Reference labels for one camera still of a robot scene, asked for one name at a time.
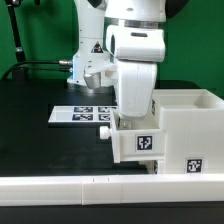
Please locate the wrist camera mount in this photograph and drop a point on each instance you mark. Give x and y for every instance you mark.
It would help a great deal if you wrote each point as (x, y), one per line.
(99, 74)

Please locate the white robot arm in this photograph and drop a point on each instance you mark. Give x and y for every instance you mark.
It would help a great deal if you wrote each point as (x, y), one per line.
(94, 16)

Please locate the white marker base plate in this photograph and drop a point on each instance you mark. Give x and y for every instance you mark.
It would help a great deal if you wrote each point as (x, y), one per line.
(80, 114)

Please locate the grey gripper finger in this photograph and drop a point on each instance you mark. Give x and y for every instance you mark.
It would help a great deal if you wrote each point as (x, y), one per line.
(125, 124)

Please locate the white drawer box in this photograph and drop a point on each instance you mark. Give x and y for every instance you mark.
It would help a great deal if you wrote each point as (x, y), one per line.
(142, 141)
(153, 166)

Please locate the white front drawer box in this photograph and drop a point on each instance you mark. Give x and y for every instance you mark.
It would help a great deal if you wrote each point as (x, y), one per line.
(153, 166)

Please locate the white front fence rail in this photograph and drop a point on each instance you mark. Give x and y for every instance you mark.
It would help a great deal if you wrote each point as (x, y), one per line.
(110, 189)

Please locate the black camera stand pole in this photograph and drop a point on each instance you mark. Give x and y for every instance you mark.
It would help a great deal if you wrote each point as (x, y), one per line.
(18, 72)

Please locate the white drawer cabinet frame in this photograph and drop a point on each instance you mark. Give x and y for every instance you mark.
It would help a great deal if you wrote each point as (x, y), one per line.
(193, 121)

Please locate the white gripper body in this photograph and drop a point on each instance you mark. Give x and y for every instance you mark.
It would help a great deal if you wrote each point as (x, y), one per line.
(135, 53)

